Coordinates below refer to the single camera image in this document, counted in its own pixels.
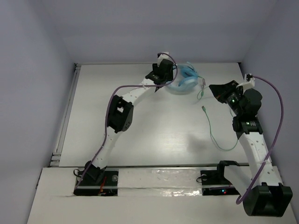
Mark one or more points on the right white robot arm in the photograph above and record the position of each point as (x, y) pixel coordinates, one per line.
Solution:
(262, 194)

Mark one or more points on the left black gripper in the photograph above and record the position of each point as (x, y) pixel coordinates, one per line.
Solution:
(154, 77)

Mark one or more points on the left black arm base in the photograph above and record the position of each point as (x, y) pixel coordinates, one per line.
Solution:
(108, 186)

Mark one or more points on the aluminium rail left side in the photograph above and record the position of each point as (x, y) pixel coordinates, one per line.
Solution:
(57, 151)

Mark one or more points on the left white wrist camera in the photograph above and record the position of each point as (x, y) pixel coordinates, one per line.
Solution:
(161, 56)

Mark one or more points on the light blue headphones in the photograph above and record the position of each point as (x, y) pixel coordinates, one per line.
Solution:
(189, 81)

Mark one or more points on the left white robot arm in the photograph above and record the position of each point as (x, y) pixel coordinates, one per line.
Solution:
(119, 115)

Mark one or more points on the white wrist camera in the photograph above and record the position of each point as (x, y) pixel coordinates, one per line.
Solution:
(161, 56)
(248, 83)

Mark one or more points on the white front board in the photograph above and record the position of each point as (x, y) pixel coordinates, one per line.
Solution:
(145, 196)

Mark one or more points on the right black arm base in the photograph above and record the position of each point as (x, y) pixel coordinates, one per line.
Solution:
(213, 185)

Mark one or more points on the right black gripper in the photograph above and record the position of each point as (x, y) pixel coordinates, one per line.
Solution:
(220, 91)

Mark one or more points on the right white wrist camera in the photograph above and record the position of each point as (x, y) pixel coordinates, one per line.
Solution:
(248, 83)

